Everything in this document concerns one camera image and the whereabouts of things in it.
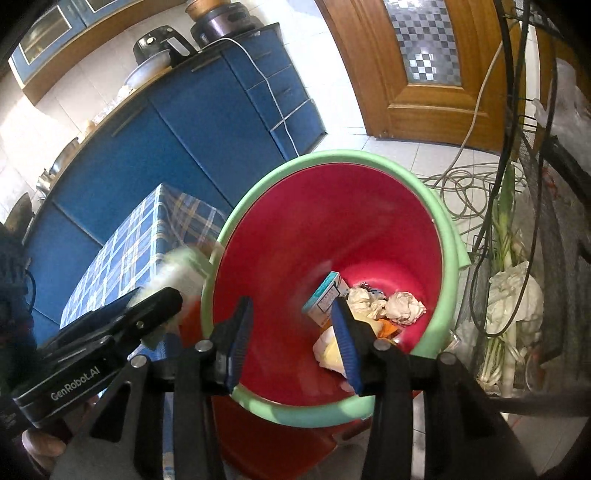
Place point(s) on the red bucket green rim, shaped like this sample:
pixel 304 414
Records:
pixel 323 207

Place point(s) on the person's left hand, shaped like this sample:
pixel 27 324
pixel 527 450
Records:
pixel 41 445

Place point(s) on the pale paper wad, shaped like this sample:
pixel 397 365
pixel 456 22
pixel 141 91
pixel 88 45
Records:
pixel 180 277

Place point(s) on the white bowl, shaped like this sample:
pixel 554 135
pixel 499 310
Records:
pixel 147 69

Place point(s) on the wooden wall cabinet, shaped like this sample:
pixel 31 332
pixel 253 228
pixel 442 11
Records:
pixel 51 27

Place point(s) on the small printed cardboard box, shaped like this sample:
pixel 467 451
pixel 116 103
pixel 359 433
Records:
pixel 323 302

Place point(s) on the blue kitchen cabinet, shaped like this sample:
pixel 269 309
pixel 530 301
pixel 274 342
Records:
pixel 161 138

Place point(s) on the white plastic bag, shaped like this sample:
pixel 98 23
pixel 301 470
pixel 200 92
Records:
pixel 572 106
pixel 512 295

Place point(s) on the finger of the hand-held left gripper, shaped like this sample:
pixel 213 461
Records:
pixel 106 311
pixel 147 309

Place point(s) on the steel bowl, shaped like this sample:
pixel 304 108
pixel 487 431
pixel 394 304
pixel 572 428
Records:
pixel 62 159

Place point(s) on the dark rice cooker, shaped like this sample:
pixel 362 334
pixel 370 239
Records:
pixel 221 25

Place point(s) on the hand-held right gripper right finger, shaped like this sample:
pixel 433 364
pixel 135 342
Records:
pixel 346 350

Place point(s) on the wooden door with glass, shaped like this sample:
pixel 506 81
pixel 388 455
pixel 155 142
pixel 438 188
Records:
pixel 369 69

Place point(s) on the green onions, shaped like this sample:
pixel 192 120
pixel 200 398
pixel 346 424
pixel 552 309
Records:
pixel 505 194

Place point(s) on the yellow white wrapper trash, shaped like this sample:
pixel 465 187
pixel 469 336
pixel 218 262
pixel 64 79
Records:
pixel 330 353

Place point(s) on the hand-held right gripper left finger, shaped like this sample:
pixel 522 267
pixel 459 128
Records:
pixel 240 346

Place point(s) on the large white paper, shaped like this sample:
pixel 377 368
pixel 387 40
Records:
pixel 406 308

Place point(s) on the blue plaid tablecloth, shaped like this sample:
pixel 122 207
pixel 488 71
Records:
pixel 138 240

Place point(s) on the small white paper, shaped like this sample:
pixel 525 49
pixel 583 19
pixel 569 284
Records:
pixel 362 300

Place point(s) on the brown pot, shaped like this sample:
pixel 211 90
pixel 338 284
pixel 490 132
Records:
pixel 203 5

